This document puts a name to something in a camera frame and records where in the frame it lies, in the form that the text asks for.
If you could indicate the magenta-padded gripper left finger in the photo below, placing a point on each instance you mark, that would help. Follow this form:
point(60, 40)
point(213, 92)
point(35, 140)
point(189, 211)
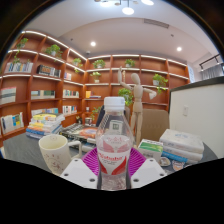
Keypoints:
point(91, 161)

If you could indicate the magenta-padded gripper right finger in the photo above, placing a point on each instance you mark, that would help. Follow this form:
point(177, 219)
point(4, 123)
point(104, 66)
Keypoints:
point(137, 161)

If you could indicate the clear plastic water bottle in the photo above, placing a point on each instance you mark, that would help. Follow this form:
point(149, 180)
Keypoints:
point(114, 160)

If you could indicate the small green white box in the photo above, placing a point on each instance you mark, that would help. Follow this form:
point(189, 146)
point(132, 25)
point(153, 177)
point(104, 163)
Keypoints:
point(150, 148)

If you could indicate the stack of dark books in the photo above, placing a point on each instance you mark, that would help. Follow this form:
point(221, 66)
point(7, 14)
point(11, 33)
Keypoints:
point(81, 133)

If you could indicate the blue flat pack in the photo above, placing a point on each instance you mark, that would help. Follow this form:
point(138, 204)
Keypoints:
point(173, 157)

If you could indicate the white ceramic mug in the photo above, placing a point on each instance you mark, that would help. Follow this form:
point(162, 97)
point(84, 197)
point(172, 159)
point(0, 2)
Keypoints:
point(55, 153)

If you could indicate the white orange badge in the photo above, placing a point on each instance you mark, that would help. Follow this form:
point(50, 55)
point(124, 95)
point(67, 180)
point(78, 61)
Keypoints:
point(177, 165)

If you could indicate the tan chair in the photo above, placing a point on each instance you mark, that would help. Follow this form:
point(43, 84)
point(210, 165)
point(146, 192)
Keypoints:
point(155, 125)

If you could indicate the small potted plant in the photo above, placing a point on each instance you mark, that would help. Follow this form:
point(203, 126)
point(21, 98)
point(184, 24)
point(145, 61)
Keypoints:
point(89, 120)

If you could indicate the dark blue backpack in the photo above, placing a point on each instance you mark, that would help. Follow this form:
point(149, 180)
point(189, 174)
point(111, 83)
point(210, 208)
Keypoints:
point(100, 116)

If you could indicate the white tissue pack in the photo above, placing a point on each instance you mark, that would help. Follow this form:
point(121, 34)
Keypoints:
point(186, 154)
point(181, 140)

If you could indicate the stack of colourful books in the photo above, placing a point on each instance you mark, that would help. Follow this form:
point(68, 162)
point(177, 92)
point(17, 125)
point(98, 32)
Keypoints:
point(45, 126)

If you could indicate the wooden artist mannequin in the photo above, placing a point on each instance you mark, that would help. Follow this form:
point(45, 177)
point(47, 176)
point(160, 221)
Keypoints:
point(137, 96)

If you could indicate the wooden shelf unit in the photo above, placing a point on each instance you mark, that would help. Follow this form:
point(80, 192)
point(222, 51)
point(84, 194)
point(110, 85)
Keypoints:
point(43, 83)

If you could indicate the grey curtain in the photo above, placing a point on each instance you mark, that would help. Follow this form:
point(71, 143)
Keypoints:
point(213, 71)

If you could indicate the recessed ceiling light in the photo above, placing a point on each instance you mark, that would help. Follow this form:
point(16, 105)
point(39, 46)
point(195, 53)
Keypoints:
point(93, 43)
point(179, 48)

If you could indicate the ceiling air vent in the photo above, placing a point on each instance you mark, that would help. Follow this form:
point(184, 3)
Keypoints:
point(156, 23)

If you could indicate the ceiling chandelier lamp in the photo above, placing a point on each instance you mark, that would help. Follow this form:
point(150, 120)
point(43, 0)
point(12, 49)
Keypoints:
point(127, 10)

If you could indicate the white wall switch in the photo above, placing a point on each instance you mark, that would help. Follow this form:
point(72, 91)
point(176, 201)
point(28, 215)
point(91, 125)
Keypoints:
point(185, 111)

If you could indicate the black track light rail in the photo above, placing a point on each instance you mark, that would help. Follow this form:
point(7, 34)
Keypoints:
point(211, 60)

